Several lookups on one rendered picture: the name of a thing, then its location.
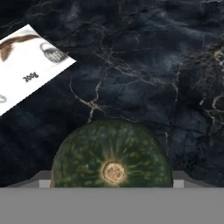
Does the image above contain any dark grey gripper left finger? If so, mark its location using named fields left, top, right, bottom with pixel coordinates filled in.
left=4, top=170, right=53, bottom=189

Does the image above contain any white printed box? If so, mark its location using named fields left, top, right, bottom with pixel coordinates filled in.
left=0, top=24, right=77, bottom=117

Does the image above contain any dark green squash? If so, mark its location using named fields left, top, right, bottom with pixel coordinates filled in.
left=49, top=117, right=174, bottom=189

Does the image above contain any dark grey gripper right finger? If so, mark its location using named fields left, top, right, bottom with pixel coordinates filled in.
left=171, top=170, right=216, bottom=189

